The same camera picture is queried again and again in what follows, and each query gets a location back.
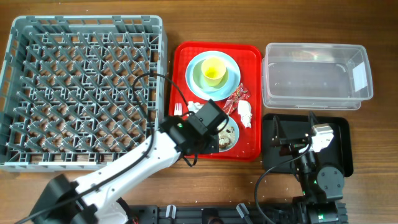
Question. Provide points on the light blue plate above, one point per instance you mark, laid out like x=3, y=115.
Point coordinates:
x=234, y=76

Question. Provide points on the white napkin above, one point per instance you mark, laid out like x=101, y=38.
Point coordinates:
x=244, y=110

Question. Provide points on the grey dishwasher rack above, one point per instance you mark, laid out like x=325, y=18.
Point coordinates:
x=79, y=92

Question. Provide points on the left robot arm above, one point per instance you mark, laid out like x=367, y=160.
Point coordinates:
x=94, y=198

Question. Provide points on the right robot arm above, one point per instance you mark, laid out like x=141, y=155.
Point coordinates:
x=322, y=185

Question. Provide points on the red plastic tray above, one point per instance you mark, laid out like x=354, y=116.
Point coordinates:
x=248, y=59

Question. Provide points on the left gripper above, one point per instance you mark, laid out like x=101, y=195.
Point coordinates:
x=212, y=145

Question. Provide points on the yellow plastic cup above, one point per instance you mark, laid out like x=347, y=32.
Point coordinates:
x=213, y=70

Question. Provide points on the clear plastic bin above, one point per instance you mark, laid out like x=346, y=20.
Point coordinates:
x=310, y=76

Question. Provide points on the light blue food bowl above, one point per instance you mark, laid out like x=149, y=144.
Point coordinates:
x=229, y=136

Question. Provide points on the black rectangular tray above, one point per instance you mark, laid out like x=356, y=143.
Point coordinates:
x=338, y=153

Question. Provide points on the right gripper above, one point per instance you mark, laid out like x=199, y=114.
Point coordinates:
x=293, y=145

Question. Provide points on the white plastic fork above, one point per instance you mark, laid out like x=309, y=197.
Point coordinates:
x=178, y=109

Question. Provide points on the red candy wrapper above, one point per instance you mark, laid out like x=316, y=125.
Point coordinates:
x=241, y=93

